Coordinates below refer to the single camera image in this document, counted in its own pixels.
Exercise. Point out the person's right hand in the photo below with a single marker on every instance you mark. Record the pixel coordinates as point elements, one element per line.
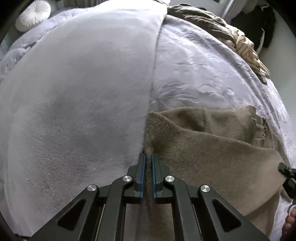
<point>290,219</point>

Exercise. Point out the lavender embossed bedspread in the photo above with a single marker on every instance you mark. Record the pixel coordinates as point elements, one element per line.
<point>194,69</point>

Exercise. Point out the brown and cream clothes pile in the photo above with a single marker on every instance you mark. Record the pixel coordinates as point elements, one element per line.
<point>231,36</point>

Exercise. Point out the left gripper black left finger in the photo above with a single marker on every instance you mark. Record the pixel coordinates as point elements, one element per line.
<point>97,213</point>

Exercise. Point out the black hanging garment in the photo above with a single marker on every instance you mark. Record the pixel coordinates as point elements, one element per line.
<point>261,21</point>

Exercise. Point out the round white pleated cushion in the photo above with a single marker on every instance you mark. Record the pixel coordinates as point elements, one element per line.
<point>35,14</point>

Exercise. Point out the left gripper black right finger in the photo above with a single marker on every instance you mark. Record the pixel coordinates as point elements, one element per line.
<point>199,213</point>

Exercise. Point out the taupe knit sweater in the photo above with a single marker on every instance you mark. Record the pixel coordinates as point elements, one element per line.
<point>233,151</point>

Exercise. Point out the lavender fleece blanket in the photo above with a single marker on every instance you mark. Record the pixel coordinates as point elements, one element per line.
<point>73,109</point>

